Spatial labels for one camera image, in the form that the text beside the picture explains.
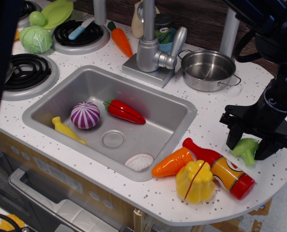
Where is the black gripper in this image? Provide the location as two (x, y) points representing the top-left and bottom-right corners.
(220, 96), (287, 160)

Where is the green toy broccoli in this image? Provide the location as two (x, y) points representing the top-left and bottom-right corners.
(231, 138), (259, 166)

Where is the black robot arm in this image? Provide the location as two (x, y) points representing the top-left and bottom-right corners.
(220, 0), (287, 160)

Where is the stainless steel pot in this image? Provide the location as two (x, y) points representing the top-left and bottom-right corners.
(178, 49), (241, 92)

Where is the red toy ketchup bottle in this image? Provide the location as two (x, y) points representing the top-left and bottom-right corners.
(183, 138), (255, 200)

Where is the yellow toy bell pepper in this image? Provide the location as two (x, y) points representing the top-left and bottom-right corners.
(175, 160), (215, 204)

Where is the orange toy carrot half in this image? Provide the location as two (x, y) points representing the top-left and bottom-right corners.
(151, 147), (194, 177)

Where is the silver right support pole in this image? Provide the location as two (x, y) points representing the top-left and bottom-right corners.
(219, 8), (240, 58)

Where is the silver support pole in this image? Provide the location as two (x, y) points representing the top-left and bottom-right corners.
(219, 8), (240, 58)
(93, 0), (107, 26)

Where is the white toy onion half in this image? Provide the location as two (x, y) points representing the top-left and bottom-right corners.
(124, 153), (154, 172)

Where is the silver toy sink basin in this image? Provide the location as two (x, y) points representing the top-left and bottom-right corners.
(23, 65), (197, 181)

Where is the blue toy bowl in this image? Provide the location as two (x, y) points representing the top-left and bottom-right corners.
(159, 27), (178, 54)

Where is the silver toy faucet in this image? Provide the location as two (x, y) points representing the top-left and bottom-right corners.
(122, 0), (187, 87)

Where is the red toy chili pepper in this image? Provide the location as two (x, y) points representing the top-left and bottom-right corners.
(103, 99), (146, 124)

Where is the green toy can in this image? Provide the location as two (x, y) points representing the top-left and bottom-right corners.
(154, 14), (172, 44)

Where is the cream toy bottle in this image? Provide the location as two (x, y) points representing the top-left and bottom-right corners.
(130, 0), (161, 39)

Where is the purple striped toy onion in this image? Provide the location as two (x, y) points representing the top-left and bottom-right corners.
(71, 101), (100, 130)

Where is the orange toy carrot with leaves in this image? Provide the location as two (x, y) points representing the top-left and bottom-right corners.
(107, 21), (133, 58)

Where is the back right stove burner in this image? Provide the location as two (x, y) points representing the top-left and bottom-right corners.
(51, 20), (110, 55)

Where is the stove burner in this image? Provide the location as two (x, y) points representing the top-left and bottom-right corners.
(2, 54), (59, 101)
(51, 20), (110, 55)
(17, 0), (42, 28)

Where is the yellow toy squash piece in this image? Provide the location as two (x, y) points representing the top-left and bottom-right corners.
(52, 116), (87, 145)

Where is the silver left support pole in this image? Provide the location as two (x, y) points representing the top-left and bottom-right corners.
(93, 0), (107, 26)

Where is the front left stove burner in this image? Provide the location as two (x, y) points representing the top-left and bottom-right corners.
(2, 54), (59, 101)

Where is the green toy plate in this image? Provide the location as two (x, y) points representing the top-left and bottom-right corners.
(41, 0), (74, 29)

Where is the green toy cabbage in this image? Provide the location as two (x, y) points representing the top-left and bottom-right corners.
(19, 26), (53, 54)

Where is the green toy ball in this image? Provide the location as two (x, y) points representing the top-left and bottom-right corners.
(29, 11), (46, 26)

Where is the yellow toy corn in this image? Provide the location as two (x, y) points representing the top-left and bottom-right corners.
(14, 30), (20, 41)

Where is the yellow object bottom left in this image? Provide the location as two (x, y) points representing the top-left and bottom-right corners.
(0, 214), (26, 231)

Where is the back left stove burner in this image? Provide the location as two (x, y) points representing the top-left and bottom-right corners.
(17, 0), (42, 28)

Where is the grey oven door handle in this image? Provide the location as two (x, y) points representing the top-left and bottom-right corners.
(9, 169), (73, 218)

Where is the blue handled toy knife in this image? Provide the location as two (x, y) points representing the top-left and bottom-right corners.
(68, 17), (94, 40)

